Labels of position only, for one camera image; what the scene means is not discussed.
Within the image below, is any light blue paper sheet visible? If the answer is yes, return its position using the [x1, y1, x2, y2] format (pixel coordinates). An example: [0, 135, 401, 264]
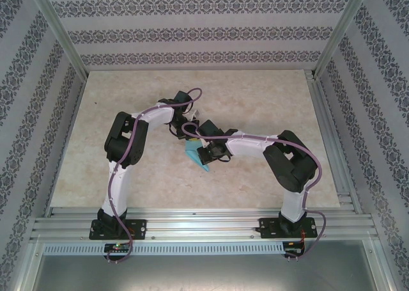
[184, 137, 211, 173]

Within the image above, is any grey metal sheet panel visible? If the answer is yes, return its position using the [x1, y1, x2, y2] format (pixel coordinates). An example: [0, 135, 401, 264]
[28, 239, 384, 291]

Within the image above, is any small circuit board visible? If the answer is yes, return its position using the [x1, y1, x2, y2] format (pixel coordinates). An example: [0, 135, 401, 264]
[284, 242, 306, 253]
[104, 242, 130, 253]

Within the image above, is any long aluminium mounting rail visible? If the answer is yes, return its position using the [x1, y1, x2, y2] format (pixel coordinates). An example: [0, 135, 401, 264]
[30, 207, 381, 242]

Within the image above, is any slotted grey cable duct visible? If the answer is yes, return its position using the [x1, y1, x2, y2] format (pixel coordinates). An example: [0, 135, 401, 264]
[43, 242, 287, 256]

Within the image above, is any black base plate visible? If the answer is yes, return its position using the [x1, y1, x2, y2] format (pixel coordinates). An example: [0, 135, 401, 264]
[89, 219, 148, 240]
[258, 217, 319, 240]

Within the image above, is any aluminium side rail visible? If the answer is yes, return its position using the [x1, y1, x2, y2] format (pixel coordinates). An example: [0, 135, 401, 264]
[305, 68, 364, 215]
[43, 70, 88, 215]

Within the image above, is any purple cable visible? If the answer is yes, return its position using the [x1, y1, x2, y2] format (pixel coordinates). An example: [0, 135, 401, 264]
[181, 122, 327, 260]
[107, 88, 203, 265]

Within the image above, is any aluminium frame post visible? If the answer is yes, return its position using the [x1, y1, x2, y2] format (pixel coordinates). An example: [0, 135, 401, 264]
[313, 0, 373, 79]
[27, 0, 89, 77]

